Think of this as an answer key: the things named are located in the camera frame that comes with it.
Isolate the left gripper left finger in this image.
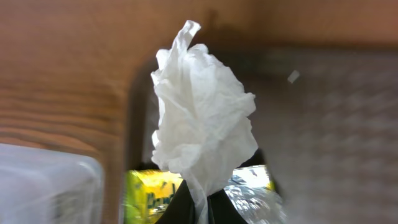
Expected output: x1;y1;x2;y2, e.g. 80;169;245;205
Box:
155;180;195;224

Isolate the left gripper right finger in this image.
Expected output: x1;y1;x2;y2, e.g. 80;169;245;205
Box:
207;190;248;224

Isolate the yellow green snack wrapper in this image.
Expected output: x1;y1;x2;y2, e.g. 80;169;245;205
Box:
124;165;287;224

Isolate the white tissue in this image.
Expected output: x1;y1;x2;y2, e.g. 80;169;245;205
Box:
151;20;258;223

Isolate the clear plastic waste bin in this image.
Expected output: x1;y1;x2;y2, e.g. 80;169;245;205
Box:
1;144;104;224

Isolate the dark brown serving tray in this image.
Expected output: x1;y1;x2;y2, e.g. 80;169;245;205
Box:
126;46;398;224

